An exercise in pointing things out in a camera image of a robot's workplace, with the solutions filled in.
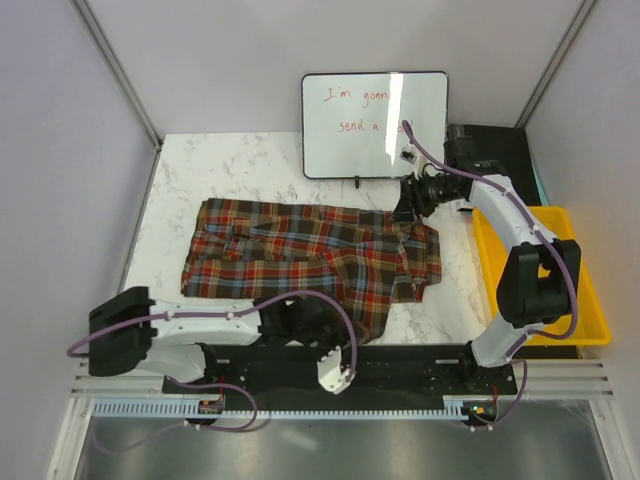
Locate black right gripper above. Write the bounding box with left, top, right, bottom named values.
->
left=388, top=170, right=462, bottom=225

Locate plaid long sleeve shirt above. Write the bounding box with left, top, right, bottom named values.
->
left=181, top=198, right=442, bottom=341

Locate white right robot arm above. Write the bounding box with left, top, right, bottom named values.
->
left=392, top=138, right=581, bottom=394

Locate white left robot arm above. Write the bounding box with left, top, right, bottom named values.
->
left=87, top=286, right=357, bottom=393

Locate small whiteboard with stand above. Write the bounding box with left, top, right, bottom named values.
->
left=301, top=71, right=449, bottom=180

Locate black flat box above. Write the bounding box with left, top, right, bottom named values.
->
left=445, top=124, right=543, bottom=206

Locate yellow plastic bin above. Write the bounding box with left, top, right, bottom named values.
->
left=472, top=206, right=611, bottom=347

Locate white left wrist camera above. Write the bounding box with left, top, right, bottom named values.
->
left=316, top=346, right=355, bottom=395

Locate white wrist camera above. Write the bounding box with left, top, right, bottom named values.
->
left=316, top=346, right=355, bottom=395
left=399, top=144, right=430, bottom=178

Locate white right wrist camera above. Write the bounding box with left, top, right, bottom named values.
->
left=399, top=144, right=430, bottom=178

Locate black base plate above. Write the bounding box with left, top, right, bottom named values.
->
left=161, top=345, right=517, bottom=412

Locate white slotted cable duct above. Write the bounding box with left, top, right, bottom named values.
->
left=92, top=398, right=470, bottom=421

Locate aluminium extrusion rail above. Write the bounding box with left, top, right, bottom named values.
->
left=71, top=359, right=614, bottom=400

